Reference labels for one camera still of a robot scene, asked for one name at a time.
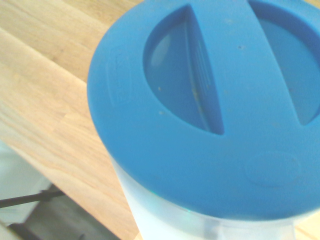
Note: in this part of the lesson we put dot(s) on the translucent pitcher with blue lid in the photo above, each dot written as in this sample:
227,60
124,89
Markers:
200,150

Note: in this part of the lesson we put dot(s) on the black stand leg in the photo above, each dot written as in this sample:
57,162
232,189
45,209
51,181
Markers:
27,198

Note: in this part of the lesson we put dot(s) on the pale green kitchen cabinet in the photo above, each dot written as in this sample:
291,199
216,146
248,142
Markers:
17,175

